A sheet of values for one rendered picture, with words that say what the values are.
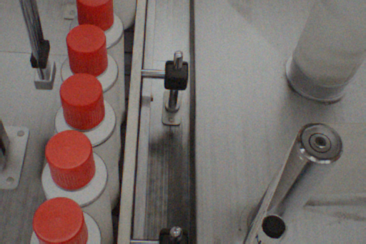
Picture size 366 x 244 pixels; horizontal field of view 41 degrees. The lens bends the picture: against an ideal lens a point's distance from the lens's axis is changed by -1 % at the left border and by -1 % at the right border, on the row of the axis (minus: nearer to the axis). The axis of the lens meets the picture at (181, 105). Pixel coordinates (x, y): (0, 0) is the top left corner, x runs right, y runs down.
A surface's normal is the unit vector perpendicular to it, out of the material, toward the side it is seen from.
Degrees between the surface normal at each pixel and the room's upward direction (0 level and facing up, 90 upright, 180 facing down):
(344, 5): 91
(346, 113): 0
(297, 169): 90
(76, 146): 2
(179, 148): 0
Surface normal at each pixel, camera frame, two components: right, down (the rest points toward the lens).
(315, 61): -0.67, 0.56
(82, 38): 0.14, -0.56
